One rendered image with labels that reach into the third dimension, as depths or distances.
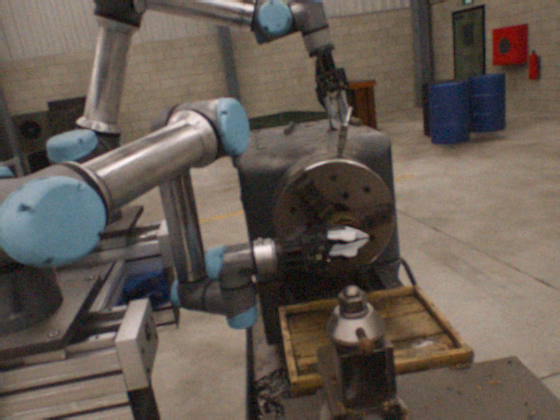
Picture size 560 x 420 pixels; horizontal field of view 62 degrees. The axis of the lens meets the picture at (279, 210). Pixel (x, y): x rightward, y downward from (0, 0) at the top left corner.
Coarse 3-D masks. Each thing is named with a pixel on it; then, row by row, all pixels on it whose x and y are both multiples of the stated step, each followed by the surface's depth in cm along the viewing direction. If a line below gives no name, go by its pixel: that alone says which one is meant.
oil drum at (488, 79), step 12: (468, 84) 760; (480, 84) 741; (492, 84) 735; (504, 84) 744; (480, 96) 747; (492, 96) 740; (504, 96) 749; (480, 108) 752; (492, 108) 746; (504, 108) 754; (480, 120) 758; (492, 120) 751; (504, 120) 760; (480, 132) 763
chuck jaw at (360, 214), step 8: (368, 208) 120; (376, 208) 119; (384, 208) 118; (360, 216) 115; (368, 216) 115; (376, 216) 117; (384, 216) 118; (360, 224) 113; (368, 224) 116; (376, 224) 117; (384, 224) 118
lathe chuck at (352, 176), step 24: (312, 168) 116; (336, 168) 117; (360, 168) 117; (288, 192) 118; (336, 192) 119; (360, 192) 119; (384, 192) 120; (288, 216) 119; (312, 216) 120; (384, 240) 123; (336, 264) 124; (360, 264) 125
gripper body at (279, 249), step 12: (312, 228) 106; (276, 240) 102; (300, 240) 105; (312, 240) 100; (324, 240) 98; (276, 252) 100; (288, 252) 101; (300, 252) 101; (312, 252) 99; (324, 252) 100; (288, 264) 101; (300, 264) 100; (312, 264) 102; (324, 264) 101
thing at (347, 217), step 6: (330, 216) 112; (336, 216) 111; (342, 216) 110; (348, 216) 111; (354, 216) 112; (330, 222) 110; (336, 222) 109; (342, 222) 107; (348, 222) 107; (354, 222) 109; (354, 228) 106; (360, 228) 109; (330, 240) 108; (342, 240) 114
